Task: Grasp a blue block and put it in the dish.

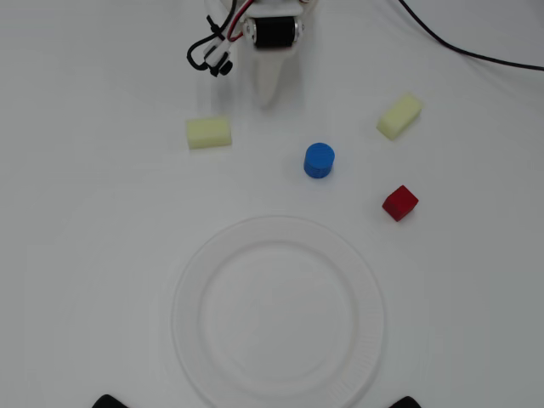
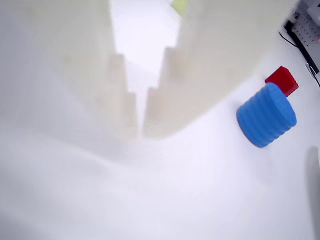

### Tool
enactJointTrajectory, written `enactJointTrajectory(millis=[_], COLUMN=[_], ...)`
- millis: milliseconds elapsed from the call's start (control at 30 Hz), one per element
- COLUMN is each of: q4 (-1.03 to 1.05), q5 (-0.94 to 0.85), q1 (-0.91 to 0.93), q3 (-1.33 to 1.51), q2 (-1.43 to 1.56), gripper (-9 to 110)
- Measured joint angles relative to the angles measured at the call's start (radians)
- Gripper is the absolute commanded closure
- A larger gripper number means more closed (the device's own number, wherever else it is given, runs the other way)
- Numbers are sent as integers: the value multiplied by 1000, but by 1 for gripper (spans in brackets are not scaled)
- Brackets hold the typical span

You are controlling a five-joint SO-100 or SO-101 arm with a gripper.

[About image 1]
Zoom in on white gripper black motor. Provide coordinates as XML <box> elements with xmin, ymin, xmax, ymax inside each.
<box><xmin>241</xmin><ymin>0</ymin><xmax>318</xmax><ymax>108</ymax></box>

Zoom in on blue cylinder block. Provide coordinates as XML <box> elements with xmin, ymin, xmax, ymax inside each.
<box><xmin>303</xmin><ymin>142</ymin><xmax>337</xmax><ymax>179</ymax></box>

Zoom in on pale yellow foam block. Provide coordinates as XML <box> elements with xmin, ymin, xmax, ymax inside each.
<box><xmin>376</xmin><ymin>92</ymin><xmax>424</xmax><ymax>142</ymax></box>
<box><xmin>185</xmin><ymin>117</ymin><xmax>234</xmax><ymax>150</ymax></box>

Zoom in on red cube block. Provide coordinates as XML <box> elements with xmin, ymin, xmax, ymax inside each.
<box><xmin>381</xmin><ymin>184</ymin><xmax>420</xmax><ymax>224</ymax></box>

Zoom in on white round plate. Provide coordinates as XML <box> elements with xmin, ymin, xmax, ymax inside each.
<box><xmin>169</xmin><ymin>215</ymin><xmax>388</xmax><ymax>408</ymax></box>

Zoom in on black rounded stand foot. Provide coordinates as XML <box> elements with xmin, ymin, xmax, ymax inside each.
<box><xmin>388</xmin><ymin>394</ymin><xmax>424</xmax><ymax>408</ymax></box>
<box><xmin>91</xmin><ymin>394</ymin><xmax>128</xmax><ymax>408</ymax></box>

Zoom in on small camera white mount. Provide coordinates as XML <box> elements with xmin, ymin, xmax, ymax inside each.
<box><xmin>202</xmin><ymin>36</ymin><xmax>235</xmax><ymax>78</ymax></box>

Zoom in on red and white wires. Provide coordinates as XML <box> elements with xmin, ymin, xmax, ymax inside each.
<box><xmin>220</xmin><ymin>0</ymin><xmax>252</xmax><ymax>43</ymax></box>

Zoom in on black looped camera cable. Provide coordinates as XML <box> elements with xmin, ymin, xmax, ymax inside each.
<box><xmin>186</xmin><ymin>14</ymin><xmax>226</xmax><ymax>72</ymax></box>

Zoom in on long black cable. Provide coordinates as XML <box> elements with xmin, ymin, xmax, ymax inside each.
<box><xmin>398</xmin><ymin>0</ymin><xmax>544</xmax><ymax>71</ymax></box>

